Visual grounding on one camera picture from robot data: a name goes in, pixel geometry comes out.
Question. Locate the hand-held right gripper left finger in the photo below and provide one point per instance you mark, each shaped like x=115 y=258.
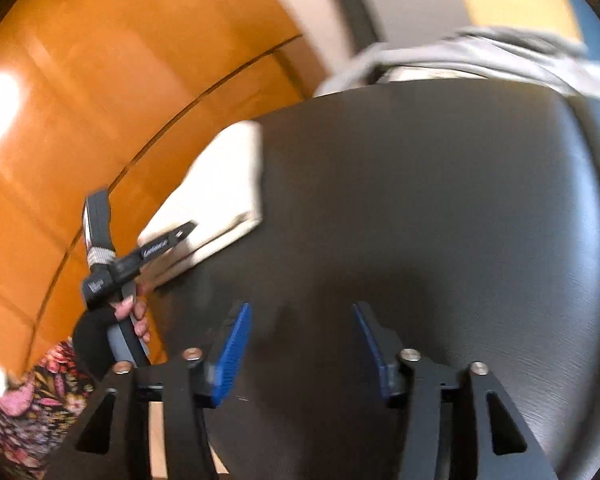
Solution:
x=232 y=350

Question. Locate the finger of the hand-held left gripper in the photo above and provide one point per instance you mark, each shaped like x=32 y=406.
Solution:
x=167 y=242

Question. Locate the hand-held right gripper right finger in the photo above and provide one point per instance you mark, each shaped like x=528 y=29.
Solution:
x=372 y=340

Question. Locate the beige knit sweater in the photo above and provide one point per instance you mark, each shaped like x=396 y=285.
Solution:
x=215 y=185

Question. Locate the person's left hand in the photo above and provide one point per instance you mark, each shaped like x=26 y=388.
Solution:
x=92 y=340

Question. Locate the grey cloth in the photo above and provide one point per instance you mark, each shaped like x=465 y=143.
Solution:
x=480 y=55

